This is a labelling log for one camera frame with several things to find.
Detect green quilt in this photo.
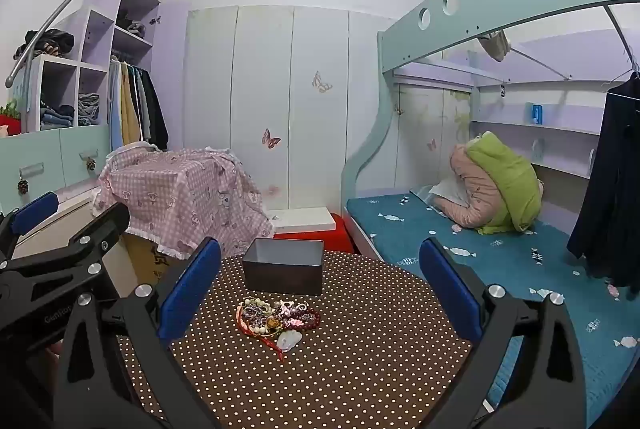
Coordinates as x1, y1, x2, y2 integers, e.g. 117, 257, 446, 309
465, 132, 543, 235

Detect wire clothes hanger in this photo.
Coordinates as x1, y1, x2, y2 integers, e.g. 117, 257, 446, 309
602, 59, 640, 98

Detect pile of bracelets and charms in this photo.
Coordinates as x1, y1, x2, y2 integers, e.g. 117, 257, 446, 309
235, 296, 322, 362

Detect lilac shelf unit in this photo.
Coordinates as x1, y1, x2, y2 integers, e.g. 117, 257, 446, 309
20, 0, 161, 132

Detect lilac wall shelf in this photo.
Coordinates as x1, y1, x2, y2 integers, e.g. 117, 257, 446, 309
470, 76, 608, 180

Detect red and green plush toy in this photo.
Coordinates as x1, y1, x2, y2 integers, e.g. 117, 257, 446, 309
0, 101, 22, 137

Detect round polka dot table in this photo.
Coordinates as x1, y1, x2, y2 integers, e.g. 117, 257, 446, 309
116, 254, 473, 429

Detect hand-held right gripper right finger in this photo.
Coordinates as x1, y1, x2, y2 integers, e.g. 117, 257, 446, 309
419, 236, 588, 429

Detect row of hanging clothes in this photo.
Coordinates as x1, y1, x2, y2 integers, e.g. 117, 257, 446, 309
107, 56, 170, 152

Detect white pillow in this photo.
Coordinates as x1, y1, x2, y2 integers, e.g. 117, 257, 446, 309
429, 179, 468, 204

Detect dark clothes pile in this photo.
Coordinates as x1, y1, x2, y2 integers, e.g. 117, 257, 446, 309
12, 29, 76, 60

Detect teal drawer cabinet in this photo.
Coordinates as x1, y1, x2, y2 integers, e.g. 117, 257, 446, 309
0, 124, 113, 215

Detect red stool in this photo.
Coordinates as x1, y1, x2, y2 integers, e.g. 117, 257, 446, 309
272, 214, 356, 255

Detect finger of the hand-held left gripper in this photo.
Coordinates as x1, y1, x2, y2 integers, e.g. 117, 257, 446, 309
0, 203, 132, 305
0, 191, 59, 260

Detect red bead bracelet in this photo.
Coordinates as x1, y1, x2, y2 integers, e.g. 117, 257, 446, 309
287, 308, 322, 331

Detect white wardrobe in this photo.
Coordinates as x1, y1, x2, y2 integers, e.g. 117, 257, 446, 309
185, 4, 401, 230

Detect cardboard box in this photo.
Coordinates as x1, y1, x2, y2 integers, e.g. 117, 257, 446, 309
122, 234, 186, 290

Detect folded jeans stack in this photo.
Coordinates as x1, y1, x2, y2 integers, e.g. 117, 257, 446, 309
40, 104, 76, 130

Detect folded grey clothes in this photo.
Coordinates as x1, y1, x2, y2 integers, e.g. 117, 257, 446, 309
77, 93, 101, 126

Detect grey metal tin box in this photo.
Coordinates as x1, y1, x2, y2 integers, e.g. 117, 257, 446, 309
242, 238, 325, 296

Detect blue patterned mattress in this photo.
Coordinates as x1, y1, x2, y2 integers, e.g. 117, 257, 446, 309
346, 191, 640, 429

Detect white flat box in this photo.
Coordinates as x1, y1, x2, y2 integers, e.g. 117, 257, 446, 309
265, 206, 336, 232

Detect pink checked cloth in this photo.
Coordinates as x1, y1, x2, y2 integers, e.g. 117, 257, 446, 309
91, 144, 276, 260

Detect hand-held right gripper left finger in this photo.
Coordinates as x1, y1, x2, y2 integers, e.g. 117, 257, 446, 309
52, 236, 223, 429

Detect dark hanging coat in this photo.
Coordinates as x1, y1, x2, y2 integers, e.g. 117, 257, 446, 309
566, 71, 640, 300

